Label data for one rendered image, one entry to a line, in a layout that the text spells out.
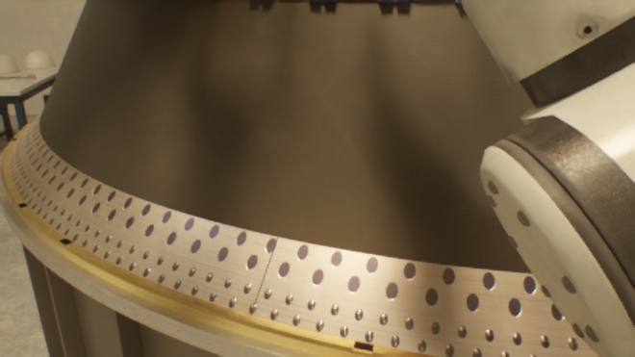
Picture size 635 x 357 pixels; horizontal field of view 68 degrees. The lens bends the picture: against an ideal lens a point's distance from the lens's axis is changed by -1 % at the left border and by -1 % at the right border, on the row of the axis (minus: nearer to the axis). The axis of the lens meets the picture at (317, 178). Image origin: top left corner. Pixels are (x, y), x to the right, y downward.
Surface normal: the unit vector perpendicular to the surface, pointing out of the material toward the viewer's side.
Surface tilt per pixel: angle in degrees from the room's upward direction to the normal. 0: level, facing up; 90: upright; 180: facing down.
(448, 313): 43
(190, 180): 62
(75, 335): 90
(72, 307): 90
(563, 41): 100
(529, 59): 110
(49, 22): 90
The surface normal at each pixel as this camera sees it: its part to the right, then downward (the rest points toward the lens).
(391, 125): -0.26, -0.14
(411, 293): -0.17, -0.45
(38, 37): 0.11, 0.36
